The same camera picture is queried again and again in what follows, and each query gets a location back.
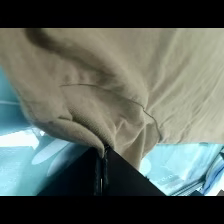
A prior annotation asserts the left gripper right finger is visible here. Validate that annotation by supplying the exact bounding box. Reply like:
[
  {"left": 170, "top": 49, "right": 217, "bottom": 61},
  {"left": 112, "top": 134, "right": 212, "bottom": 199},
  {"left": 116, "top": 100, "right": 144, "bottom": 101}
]
[{"left": 101, "top": 145, "right": 166, "bottom": 197}]

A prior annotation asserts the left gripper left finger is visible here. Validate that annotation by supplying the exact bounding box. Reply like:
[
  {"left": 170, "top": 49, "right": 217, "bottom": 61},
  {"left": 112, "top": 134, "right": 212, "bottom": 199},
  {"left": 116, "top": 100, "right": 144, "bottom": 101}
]
[{"left": 37, "top": 146, "right": 102, "bottom": 197}]

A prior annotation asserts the beige T-shirt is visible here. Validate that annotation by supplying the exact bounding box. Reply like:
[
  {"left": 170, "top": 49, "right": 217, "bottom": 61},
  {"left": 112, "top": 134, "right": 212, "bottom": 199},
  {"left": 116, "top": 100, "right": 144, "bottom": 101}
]
[{"left": 0, "top": 27, "right": 224, "bottom": 170}]

